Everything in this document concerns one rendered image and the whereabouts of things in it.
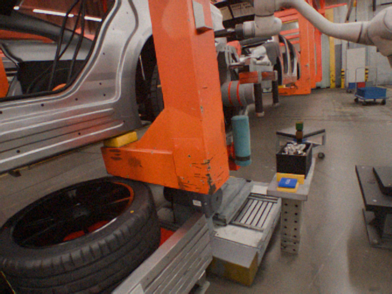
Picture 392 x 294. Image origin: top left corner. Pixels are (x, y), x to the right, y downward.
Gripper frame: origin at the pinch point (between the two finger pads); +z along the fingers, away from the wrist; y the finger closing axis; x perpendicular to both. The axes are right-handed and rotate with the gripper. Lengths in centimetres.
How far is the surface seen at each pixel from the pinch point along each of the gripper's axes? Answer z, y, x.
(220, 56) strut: -6.4, -7.0, -13.7
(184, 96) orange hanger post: 7, -57, -32
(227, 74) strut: -8.8, -7.5, -23.8
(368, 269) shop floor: -70, -51, -119
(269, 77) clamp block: -32.8, -0.3, -27.4
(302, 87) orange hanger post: -163, 327, -49
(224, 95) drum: -6.5, -11.6, -34.6
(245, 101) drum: -17.2, -14.0, -39.1
